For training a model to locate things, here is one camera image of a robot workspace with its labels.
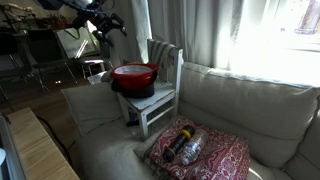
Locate cream fabric sofa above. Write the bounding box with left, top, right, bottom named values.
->
left=71, top=61, right=320, bottom=180

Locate plain beige pillow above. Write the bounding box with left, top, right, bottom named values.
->
left=61, top=81, right=124, bottom=138

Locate white tote bag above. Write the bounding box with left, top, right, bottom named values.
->
left=54, top=26, right=98, bottom=60

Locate red sequin hat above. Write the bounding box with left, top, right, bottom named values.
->
left=109, top=63, right=160, bottom=96

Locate small white stool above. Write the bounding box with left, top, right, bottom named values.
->
left=78, top=56, right=106, bottom=80

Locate small white wooden chair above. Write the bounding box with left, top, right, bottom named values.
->
left=117, top=39, right=184, bottom=141

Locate potted plant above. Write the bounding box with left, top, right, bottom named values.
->
left=46, top=13, right=72, bottom=31

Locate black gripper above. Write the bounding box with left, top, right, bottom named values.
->
left=86, top=11, right=128, bottom=48

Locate grey lattice patterned pillow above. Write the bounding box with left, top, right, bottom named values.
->
left=100, top=69, right=116, bottom=84

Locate black floor cable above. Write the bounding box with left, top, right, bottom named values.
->
left=35, top=115, right=73, bottom=165

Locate black folding chair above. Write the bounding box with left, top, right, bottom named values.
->
left=23, top=28, right=78, bottom=86

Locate clear plastic water bottle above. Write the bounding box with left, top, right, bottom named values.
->
left=180, top=129, right=209, bottom=167

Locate light wooden table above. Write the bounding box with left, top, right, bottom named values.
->
left=6, top=106, right=81, bottom=180

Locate small black object under chair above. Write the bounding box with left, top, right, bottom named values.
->
left=126, top=119, right=141, bottom=127

